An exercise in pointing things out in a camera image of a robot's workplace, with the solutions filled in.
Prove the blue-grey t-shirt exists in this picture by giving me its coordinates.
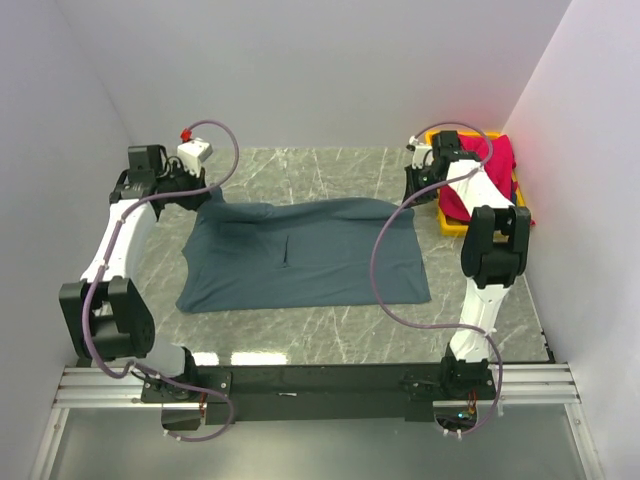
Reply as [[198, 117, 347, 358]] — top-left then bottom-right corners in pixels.
[[176, 191, 431, 314]]

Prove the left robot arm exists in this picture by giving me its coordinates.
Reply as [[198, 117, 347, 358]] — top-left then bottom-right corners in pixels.
[[59, 138, 212, 402]]

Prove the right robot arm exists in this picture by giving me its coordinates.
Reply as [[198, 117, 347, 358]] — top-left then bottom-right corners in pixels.
[[403, 130, 531, 400]]

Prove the yellow plastic bin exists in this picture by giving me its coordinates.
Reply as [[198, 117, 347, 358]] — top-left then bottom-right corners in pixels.
[[424, 130, 530, 235]]

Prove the red t-shirt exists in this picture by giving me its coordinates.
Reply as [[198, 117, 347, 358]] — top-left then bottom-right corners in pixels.
[[439, 133, 536, 227]]

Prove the black base beam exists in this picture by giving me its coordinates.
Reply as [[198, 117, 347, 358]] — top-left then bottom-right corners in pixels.
[[141, 362, 496, 425]]

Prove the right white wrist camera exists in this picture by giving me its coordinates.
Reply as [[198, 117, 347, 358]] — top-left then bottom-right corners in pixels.
[[406, 136, 431, 169]]

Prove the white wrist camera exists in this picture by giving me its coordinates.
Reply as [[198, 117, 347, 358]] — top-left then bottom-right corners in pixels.
[[176, 128, 213, 177], [406, 136, 431, 169]]

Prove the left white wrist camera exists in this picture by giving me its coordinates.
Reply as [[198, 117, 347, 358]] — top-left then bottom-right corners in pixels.
[[176, 128, 213, 177]]

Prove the aluminium rail frame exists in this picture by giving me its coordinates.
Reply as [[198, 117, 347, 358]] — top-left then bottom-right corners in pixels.
[[27, 147, 609, 480]]

